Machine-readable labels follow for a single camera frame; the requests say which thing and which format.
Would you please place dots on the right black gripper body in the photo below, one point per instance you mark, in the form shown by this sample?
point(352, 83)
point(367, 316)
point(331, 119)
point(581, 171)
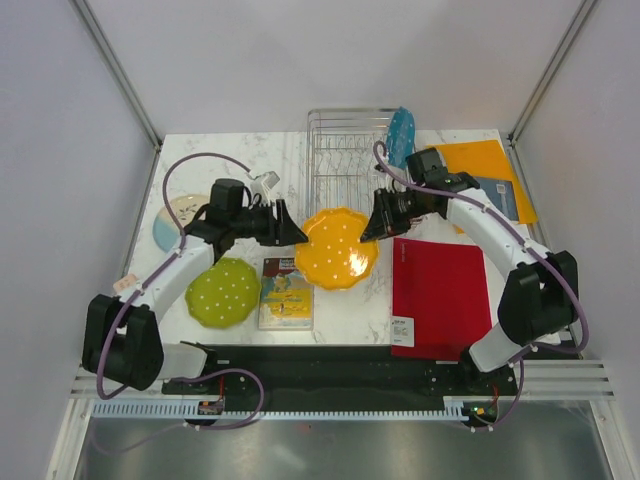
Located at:
point(397, 208)

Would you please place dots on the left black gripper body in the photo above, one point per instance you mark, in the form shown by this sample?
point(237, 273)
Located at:
point(261, 226)

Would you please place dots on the yellow polka dot plate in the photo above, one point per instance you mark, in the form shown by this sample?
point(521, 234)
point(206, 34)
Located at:
point(334, 258)

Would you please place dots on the blue polka dot plate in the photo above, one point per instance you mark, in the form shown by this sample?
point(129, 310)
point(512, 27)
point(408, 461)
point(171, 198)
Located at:
point(400, 139)

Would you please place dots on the paperback book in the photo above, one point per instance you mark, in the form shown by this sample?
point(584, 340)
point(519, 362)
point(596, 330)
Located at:
point(286, 298)

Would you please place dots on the green polka dot plate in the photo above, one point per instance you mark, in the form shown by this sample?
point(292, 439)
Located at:
point(224, 295)

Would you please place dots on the wire dish rack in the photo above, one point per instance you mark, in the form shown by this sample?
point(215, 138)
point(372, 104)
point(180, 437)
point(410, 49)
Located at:
point(340, 165)

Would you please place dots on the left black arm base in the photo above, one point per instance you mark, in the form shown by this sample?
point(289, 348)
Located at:
point(218, 373)

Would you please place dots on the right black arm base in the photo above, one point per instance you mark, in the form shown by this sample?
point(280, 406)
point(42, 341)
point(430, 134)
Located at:
point(454, 379)

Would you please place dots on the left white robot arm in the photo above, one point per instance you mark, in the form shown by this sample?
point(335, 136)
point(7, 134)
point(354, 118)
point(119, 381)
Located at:
point(122, 341)

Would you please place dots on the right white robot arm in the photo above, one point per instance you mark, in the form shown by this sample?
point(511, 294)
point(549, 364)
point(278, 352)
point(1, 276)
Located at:
point(541, 292)

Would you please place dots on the orange folder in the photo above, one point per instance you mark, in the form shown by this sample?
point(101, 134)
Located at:
point(488, 159)

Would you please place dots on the cream and blue plate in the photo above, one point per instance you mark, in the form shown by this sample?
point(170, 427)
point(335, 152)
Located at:
point(164, 230)

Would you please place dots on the red folder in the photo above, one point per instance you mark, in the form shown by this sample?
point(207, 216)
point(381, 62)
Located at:
point(440, 303)

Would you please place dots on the dark blue book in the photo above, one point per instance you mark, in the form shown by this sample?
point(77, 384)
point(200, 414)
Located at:
point(501, 194)

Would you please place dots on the pink cube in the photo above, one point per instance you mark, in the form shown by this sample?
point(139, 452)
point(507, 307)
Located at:
point(124, 283)

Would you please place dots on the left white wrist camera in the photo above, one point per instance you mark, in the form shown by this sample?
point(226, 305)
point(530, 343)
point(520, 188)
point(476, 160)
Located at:
point(262, 185)

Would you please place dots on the white cable duct right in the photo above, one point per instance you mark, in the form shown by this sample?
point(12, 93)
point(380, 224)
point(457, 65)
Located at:
point(486, 411)

